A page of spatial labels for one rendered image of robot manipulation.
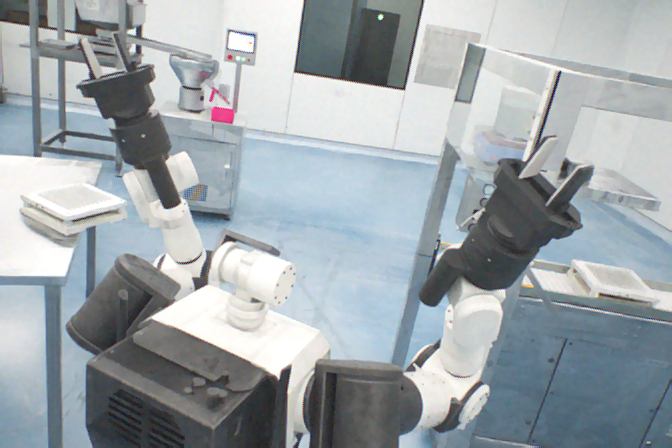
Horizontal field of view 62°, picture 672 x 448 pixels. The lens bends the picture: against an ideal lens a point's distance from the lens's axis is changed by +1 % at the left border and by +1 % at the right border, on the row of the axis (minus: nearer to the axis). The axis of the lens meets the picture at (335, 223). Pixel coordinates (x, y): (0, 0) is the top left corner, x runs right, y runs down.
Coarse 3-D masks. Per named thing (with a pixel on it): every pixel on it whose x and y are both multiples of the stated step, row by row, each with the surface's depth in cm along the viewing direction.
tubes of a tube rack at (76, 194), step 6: (78, 186) 204; (60, 192) 196; (66, 192) 197; (72, 192) 198; (78, 192) 199; (84, 192) 200; (90, 192) 201; (54, 198) 192; (60, 198) 192; (66, 198) 192; (72, 198) 193; (78, 198) 194; (84, 198) 195; (90, 198) 196; (96, 198) 197; (102, 198) 198; (72, 204) 188
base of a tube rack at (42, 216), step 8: (24, 208) 192; (32, 208) 193; (40, 208) 194; (32, 216) 191; (40, 216) 188; (48, 216) 189; (56, 216) 190; (96, 216) 196; (104, 216) 197; (112, 216) 198; (120, 216) 201; (48, 224) 187; (56, 224) 185; (72, 224) 187; (80, 224) 188; (88, 224) 190; (96, 224) 192; (64, 232) 184; (72, 232) 185
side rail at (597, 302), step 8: (528, 288) 200; (544, 288) 201; (552, 296) 201; (560, 296) 201; (568, 296) 201; (576, 296) 201; (584, 296) 201; (592, 296) 202; (592, 304) 201; (600, 304) 201; (608, 304) 201; (616, 304) 201; (624, 304) 201; (632, 304) 202; (632, 312) 202; (640, 312) 202; (648, 312) 202; (656, 312) 201; (664, 312) 201
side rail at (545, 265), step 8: (440, 248) 226; (536, 264) 226; (544, 264) 226; (552, 264) 226; (560, 264) 226; (560, 272) 227; (648, 280) 226; (656, 280) 228; (656, 288) 228; (664, 288) 227
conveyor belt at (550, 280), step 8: (536, 272) 223; (544, 272) 225; (552, 272) 226; (528, 280) 215; (544, 280) 217; (552, 280) 219; (560, 280) 220; (568, 280) 221; (552, 288) 211; (560, 288) 213; (568, 288) 214; (576, 288) 215; (536, 296) 203; (664, 296) 223; (584, 304) 204; (664, 304) 216; (624, 312) 204
